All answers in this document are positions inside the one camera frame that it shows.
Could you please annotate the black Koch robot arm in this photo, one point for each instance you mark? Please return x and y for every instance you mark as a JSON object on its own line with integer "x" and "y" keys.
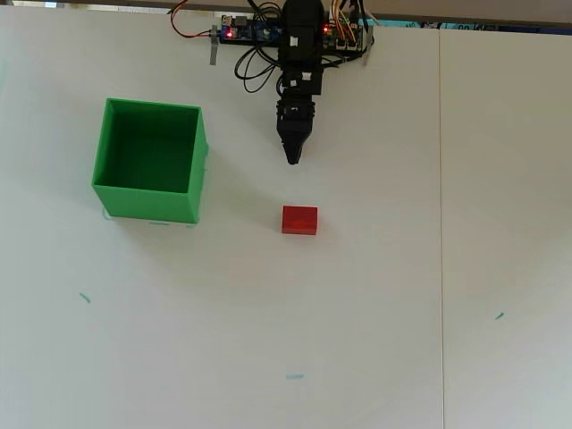
{"x": 301, "y": 27}

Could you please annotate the circuit board with jumper plugs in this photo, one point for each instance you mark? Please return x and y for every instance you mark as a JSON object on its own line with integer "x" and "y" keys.
{"x": 346, "y": 42}

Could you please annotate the red block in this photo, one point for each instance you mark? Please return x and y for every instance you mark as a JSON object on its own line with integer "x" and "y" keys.
{"x": 299, "y": 219}

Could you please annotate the grey tape strip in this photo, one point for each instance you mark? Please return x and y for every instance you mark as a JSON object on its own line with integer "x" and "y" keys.
{"x": 213, "y": 49}

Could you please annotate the green plastic bin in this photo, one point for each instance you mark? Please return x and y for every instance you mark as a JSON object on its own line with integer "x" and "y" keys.
{"x": 147, "y": 205}

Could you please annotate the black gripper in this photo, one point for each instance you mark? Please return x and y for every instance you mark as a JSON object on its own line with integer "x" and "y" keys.
{"x": 297, "y": 109}

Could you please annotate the blue controller circuit board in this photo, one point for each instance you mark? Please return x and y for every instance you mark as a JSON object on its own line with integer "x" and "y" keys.
{"x": 250, "y": 32}

